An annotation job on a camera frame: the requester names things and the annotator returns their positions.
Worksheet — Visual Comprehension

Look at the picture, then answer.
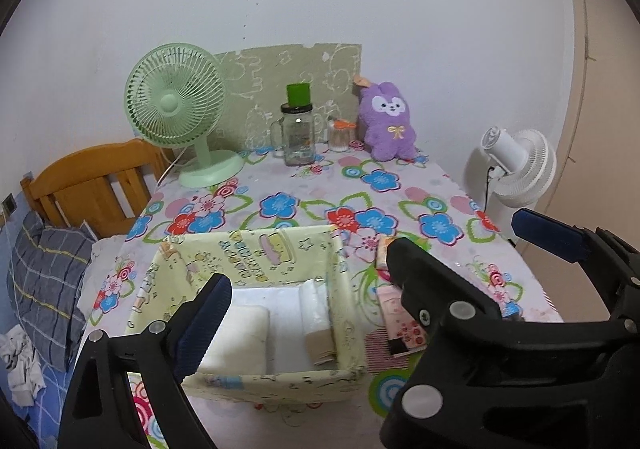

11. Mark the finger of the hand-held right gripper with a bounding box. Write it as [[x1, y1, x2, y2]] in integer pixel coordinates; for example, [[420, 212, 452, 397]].
[[379, 238, 640, 449], [512, 207, 640, 325]]

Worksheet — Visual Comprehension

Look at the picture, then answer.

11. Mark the green plastic cup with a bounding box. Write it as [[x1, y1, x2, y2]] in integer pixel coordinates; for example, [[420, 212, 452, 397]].
[[286, 83, 312, 106]]

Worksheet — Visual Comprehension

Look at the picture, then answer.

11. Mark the grey plaid pillow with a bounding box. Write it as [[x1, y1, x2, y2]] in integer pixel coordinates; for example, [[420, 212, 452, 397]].
[[7, 210, 97, 373]]

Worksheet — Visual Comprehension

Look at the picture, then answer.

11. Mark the blue bed sheet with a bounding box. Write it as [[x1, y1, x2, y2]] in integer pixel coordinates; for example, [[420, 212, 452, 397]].
[[0, 224, 91, 436]]

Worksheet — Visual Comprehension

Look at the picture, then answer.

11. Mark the green cartoon wall sheet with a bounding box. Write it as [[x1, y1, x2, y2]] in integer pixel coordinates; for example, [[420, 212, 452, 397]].
[[214, 43, 362, 152]]

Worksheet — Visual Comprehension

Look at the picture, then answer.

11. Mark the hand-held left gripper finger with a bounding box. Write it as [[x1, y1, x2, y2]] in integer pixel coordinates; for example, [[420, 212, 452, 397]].
[[57, 273, 234, 449]]

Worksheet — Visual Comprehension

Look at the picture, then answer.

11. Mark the white folded towel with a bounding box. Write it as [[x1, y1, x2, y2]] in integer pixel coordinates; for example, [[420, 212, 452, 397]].
[[196, 304, 272, 376]]

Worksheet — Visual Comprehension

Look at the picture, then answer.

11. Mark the beige door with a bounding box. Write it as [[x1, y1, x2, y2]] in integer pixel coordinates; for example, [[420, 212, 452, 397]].
[[515, 0, 640, 275]]

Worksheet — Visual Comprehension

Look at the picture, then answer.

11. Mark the black fan cable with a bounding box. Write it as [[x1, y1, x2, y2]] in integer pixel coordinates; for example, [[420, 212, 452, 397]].
[[482, 164, 501, 210]]

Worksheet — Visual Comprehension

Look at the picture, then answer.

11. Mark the white crumpled cloth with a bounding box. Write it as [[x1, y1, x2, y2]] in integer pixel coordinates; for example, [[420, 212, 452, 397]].
[[0, 328, 47, 406]]

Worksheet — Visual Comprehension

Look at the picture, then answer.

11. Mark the white fan cable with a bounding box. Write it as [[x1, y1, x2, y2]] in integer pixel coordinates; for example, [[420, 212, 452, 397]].
[[157, 148, 187, 186]]

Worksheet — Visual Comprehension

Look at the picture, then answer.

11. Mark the floral tablecloth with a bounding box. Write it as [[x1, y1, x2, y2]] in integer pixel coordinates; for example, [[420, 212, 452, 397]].
[[80, 138, 564, 449]]

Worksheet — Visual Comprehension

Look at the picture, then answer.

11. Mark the wooden bed headboard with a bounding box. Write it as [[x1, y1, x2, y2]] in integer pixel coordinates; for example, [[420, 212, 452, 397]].
[[20, 138, 177, 240]]

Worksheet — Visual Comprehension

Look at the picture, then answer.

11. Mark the pink floral tissue packet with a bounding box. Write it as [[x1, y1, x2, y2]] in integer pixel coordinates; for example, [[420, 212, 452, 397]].
[[376, 285, 430, 359]]

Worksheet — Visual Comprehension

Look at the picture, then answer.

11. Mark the glass mug with black lid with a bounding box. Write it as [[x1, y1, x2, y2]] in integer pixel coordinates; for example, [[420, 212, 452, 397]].
[[269, 102, 319, 168]]

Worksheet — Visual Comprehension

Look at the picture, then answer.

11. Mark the white standing fan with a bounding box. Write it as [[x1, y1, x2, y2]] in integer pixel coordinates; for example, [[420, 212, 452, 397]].
[[462, 126, 559, 245]]

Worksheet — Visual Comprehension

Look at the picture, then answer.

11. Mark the orange tissue packet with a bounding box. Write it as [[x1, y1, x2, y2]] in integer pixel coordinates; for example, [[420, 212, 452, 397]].
[[376, 235, 402, 274]]

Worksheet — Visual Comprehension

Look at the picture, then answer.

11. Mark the green desk fan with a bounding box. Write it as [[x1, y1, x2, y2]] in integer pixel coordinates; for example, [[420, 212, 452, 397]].
[[124, 43, 246, 189]]

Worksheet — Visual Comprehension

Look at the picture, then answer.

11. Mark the cotton swab jar orange lid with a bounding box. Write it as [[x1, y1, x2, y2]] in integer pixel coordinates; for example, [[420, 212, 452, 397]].
[[325, 118, 359, 152]]

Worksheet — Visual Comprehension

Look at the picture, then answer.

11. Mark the purple plush toy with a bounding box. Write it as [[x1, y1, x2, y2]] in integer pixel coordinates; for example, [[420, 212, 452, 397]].
[[352, 75, 419, 162]]

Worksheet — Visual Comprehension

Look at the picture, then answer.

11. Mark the yellow-green printed fabric storage box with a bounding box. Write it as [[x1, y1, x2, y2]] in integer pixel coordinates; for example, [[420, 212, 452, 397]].
[[124, 224, 369, 403]]

